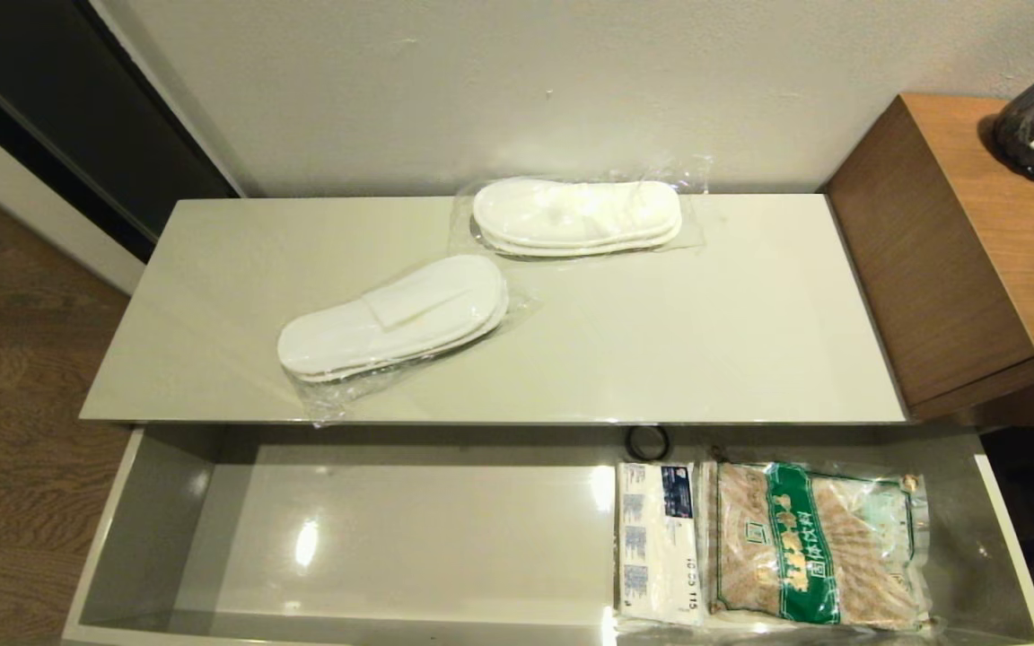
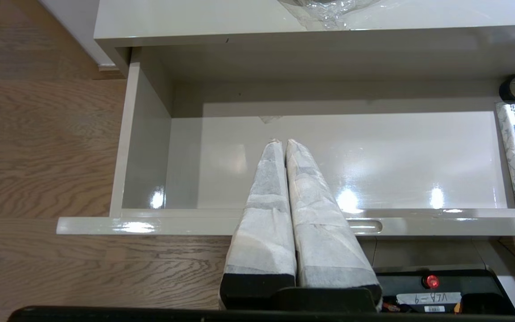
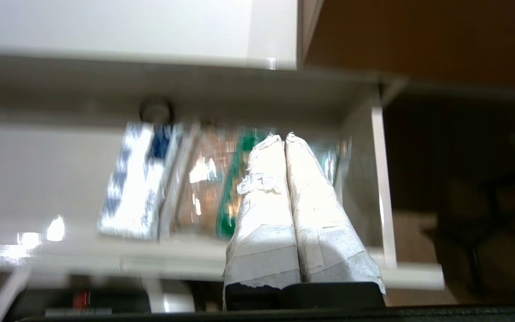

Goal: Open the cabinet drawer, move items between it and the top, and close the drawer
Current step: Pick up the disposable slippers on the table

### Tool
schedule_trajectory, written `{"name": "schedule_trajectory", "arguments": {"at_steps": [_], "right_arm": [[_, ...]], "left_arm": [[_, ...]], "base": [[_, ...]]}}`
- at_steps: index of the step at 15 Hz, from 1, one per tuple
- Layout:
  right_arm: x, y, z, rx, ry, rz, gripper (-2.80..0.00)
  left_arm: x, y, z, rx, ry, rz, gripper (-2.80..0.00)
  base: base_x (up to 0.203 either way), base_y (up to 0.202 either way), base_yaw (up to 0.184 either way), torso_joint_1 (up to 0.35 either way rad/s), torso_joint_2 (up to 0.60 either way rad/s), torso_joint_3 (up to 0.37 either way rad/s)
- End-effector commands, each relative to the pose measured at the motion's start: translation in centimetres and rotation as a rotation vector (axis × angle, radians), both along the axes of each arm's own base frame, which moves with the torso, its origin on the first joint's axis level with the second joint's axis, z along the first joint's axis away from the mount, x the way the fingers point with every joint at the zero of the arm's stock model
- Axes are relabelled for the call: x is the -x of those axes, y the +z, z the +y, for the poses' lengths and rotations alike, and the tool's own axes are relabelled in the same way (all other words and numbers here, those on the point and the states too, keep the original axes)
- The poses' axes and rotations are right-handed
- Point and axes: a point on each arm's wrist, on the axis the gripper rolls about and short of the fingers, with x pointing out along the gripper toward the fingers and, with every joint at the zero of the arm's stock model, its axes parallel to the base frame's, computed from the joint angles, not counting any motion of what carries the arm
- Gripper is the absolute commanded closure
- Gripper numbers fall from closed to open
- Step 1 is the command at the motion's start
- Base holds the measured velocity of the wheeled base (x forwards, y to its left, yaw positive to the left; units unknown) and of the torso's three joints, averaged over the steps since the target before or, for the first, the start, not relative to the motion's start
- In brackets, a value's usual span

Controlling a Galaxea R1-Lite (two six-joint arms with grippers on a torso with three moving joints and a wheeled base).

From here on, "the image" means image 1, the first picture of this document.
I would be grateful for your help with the grey cabinet drawer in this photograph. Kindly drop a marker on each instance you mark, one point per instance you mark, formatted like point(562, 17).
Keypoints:
point(391, 538)

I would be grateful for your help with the white pack with blue print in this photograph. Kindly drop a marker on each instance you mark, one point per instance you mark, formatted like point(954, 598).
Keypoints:
point(661, 556)

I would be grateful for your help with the cereal bag with green label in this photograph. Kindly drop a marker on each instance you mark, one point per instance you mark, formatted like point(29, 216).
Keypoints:
point(804, 547)

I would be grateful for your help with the bagged white slippers sole up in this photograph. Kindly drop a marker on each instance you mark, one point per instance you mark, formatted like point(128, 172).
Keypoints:
point(575, 213)

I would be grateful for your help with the glossy grey cabinet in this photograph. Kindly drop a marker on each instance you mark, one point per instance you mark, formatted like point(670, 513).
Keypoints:
point(230, 296)

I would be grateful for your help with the brown wooden side cabinet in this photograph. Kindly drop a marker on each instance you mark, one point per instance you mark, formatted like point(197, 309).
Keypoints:
point(975, 215)

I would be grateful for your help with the dark door panel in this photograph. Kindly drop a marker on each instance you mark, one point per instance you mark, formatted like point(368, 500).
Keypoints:
point(59, 99)

